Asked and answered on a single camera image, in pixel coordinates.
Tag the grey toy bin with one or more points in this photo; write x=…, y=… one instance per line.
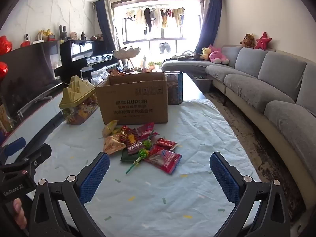
x=205, y=82

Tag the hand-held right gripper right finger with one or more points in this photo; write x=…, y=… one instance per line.
x=224, y=177

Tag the gold ornament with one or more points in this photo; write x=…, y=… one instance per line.
x=45, y=32

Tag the white tiered snack stand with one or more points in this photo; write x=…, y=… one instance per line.
x=126, y=53

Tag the row of hanging laundry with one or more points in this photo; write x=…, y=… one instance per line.
x=148, y=17

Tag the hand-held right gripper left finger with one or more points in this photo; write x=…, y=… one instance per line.
x=95, y=175

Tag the grey rabbit figurine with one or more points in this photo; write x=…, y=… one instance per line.
x=63, y=33

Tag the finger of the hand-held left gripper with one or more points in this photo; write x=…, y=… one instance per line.
x=37, y=154
x=14, y=145

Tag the pink star plush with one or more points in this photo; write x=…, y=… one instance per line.
x=263, y=42

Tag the small white camera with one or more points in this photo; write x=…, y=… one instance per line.
x=26, y=37

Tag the red and yellow candy packet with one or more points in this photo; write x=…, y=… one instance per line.
x=124, y=134

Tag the clear plastic bag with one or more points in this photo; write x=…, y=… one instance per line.
x=98, y=75

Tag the red ornament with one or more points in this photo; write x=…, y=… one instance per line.
x=25, y=44

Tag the curved black television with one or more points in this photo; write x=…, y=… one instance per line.
x=29, y=74

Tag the black piano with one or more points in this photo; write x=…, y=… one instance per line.
x=74, y=51

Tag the patterned rug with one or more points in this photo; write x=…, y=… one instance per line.
x=261, y=140

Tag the black metronome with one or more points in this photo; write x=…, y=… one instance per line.
x=83, y=36

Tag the grey sofa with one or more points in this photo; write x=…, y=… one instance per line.
x=271, y=79

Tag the small red snack packet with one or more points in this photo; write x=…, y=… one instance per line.
x=167, y=143

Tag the brown plush toy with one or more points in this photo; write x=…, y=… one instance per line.
x=248, y=40

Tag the yellow plush toy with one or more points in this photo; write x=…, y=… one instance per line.
x=205, y=53

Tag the pile of snacks in stand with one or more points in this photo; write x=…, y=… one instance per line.
x=117, y=72

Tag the person's left hand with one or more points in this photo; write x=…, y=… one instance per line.
x=19, y=212

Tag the potted plant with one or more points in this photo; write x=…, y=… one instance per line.
x=154, y=64

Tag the candy jar yellow castle lid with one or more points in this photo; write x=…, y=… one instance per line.
x=74, y=96

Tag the green lollipop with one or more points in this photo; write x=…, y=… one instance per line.
x=143, y=153
x=147, y=143

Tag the small pink doll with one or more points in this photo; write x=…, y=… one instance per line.
x=73, y=36

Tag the dark red coffee packet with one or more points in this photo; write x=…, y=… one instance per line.
x=134, y=145

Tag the blue curtain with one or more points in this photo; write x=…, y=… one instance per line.
x=209, y=17
x=103, y=24

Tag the large red snack packet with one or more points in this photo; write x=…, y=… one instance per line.
x=165, y=160
x=145, y=129

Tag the red heart balloon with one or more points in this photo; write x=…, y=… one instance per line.
x=2, y=70
x=5, y=45

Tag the pink plush toy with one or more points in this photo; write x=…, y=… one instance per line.
x=218, y=55

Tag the brown cardboard box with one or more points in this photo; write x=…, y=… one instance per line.
x=133, y=103

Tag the orange snack packet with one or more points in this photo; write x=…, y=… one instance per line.
x=113, y=144

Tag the green snack packet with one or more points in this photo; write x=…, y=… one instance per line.
x=126, y=157

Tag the light blue confetti tablecloth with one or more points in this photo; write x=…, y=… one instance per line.
x=172, y=197

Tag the brown handbag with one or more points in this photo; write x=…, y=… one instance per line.
x=187, y=57

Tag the hanging denim shorts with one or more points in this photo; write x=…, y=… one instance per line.
x=165, y=48

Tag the clear cylindrical snack jar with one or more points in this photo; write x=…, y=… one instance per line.
x=174, y=88

